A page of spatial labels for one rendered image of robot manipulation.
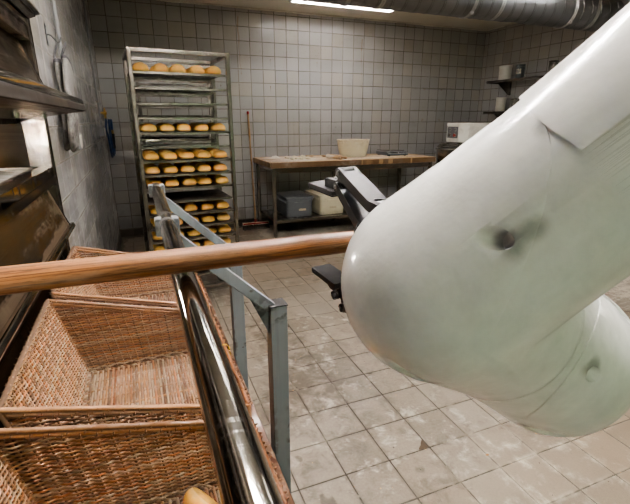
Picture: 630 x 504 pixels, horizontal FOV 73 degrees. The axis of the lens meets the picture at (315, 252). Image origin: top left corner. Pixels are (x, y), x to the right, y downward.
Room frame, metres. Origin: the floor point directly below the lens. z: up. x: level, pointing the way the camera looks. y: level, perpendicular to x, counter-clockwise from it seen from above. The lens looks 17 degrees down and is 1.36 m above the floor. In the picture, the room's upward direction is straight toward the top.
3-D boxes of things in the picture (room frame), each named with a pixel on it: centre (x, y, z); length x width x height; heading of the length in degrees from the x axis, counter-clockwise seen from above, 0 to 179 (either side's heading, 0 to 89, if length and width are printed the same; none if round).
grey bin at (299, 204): (5.31, 0.27, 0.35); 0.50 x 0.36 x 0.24; 22
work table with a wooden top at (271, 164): (5.57, -0.38, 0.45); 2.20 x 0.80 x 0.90; 112
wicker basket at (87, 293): (1.55, 0.69, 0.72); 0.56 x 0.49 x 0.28; 22
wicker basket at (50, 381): (1.00, 0.47, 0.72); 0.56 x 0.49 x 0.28; 23
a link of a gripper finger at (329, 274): (0.57, -0.02, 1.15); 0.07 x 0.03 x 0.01; 26
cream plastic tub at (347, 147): (5.70, -0.49, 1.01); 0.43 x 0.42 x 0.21; 112
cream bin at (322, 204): (5.46, -0.12, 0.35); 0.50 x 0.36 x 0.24; 23
